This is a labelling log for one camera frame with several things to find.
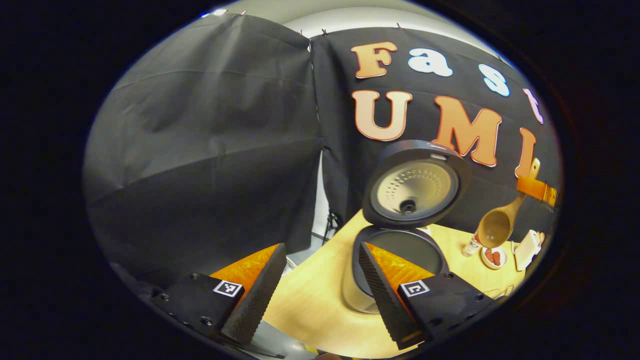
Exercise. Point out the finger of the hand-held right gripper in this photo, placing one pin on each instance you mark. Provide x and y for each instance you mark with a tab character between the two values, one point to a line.
537	190

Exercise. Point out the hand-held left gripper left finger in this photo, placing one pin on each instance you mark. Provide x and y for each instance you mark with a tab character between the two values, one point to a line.
260	300

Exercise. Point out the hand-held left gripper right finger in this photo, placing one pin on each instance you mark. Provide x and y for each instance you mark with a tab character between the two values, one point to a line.
385	300

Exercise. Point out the wooden spoon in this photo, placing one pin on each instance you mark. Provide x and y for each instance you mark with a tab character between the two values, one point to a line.
495	230

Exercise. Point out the dark grey rice cooker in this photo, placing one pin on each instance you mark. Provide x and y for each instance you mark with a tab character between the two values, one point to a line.
415	152

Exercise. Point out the toast slice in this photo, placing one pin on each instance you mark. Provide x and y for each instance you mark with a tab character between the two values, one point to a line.
540	237

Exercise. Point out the white toaster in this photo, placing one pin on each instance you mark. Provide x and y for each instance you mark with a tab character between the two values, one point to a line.
527	250

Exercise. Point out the white round plate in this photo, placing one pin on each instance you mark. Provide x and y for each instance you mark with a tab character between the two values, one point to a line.
503	257

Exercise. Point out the fried meat piece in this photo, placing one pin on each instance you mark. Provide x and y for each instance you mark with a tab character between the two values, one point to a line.
488	256
496	258

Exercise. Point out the clear plastic drink bottle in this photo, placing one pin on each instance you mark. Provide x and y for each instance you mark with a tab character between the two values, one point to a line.
471	246

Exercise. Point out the black tripod stand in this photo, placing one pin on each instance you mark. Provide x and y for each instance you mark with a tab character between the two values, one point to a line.
331	227

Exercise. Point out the black backdrop cloth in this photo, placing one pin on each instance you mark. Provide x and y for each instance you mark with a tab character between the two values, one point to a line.
200	150

